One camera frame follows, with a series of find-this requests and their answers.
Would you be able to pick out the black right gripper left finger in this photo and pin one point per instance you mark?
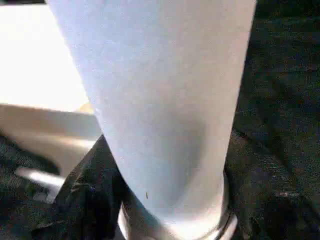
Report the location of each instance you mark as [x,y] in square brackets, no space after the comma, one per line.
[85,200]

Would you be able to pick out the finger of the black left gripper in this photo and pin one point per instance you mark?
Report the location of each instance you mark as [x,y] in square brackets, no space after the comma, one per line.
[25,170]

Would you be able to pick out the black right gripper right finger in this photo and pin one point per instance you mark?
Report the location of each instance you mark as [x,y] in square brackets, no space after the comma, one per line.
[270,195]

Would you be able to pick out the white plastic table top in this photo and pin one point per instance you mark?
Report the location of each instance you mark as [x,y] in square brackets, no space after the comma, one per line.
[40,75]

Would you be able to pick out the white plastic table leg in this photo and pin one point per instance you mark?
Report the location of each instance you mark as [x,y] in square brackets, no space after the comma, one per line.
[160,100]

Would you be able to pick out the black plastic table mat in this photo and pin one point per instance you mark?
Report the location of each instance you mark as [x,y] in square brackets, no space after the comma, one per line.
[285,90]

